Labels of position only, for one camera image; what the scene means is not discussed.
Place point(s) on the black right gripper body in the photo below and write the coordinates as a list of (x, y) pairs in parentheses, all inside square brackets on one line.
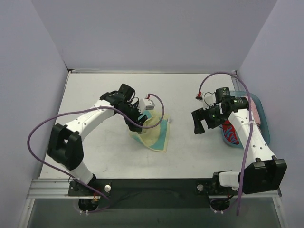
[(202, 115)]

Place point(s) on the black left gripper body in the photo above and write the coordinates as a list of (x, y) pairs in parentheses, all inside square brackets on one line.
[(136, 118)]

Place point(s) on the red blue patterned towel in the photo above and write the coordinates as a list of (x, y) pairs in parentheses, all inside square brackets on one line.
[(229, 134)]

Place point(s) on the yellow teal towel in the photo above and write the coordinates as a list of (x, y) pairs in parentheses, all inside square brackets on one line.
[(155, 138)]

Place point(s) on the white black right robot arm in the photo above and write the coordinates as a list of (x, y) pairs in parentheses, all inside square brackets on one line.
[(262, 171)]

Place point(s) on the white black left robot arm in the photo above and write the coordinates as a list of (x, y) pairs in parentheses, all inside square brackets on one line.
[(65, 144)]

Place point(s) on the pink rolled towel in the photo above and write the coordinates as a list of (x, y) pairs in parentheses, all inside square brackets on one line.
[(255, 113)]

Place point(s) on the blue plastic basket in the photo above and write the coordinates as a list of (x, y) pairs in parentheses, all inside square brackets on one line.
[(263, 127)]

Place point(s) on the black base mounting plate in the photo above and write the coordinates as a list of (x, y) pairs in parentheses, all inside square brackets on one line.
[(189, 193)]

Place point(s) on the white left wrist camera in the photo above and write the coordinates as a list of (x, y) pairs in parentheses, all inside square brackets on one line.
[(145, 104)]

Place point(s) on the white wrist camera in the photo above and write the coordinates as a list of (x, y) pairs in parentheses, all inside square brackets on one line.
[(145, 104), (200, 96)]

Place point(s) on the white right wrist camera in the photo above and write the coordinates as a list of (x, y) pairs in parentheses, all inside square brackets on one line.
[(200, 96)]

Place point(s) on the aluminium right frame rail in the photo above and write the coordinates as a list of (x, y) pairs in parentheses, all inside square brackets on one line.
[(235, 81)]

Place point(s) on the aluminium frame rail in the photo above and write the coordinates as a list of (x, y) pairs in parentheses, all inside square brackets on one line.
[(58, 189), (235, 81)]

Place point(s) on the aluminium front frame rail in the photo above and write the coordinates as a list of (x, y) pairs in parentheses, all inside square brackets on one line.
[(58, 189)]

